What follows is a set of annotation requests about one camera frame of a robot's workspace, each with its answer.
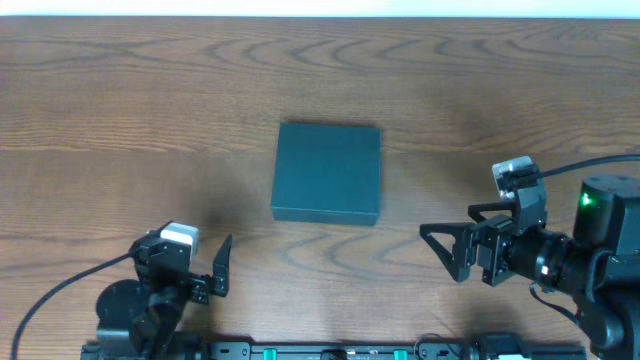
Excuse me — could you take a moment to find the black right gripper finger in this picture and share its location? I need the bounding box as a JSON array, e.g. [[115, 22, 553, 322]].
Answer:
[[468, 200, 519, 223], [418, 221, 476, 284]]

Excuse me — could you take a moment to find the dark green gift box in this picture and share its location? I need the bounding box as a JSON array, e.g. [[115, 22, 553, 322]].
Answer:
[[271, 123, 381, 226]]

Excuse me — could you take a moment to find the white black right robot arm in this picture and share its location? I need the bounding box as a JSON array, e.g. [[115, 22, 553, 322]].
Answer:
[[420, 175, 639, 360]]

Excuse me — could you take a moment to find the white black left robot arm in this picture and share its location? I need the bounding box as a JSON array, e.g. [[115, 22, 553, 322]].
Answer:
[[96, 230, 232, 359]]

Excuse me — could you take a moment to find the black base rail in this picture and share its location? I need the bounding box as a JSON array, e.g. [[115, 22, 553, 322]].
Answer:
[[79, 339, 589, 360]]

